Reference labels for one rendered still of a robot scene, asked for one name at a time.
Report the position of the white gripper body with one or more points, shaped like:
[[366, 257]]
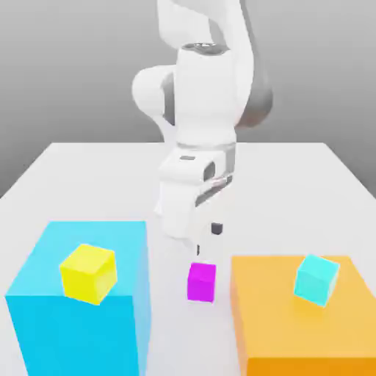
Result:
[[176, 205]]

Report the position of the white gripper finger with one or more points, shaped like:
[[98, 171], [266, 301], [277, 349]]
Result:
[[197, 249], [216, 228]]

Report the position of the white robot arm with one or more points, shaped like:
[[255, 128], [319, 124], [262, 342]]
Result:
[[205, 97]]

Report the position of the small magenta cube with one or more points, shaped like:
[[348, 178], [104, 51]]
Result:
[[201, 283]]

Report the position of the small cyan cube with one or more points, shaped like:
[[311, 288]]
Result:
[[315, 280]]

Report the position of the small yellow cube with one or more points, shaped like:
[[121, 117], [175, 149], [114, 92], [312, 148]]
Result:
[[88, 276]]

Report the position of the large orange box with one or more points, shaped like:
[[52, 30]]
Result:
[[293, 337]]

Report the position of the large blue box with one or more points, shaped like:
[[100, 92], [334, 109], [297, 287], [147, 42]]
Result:
[[73, 332]]

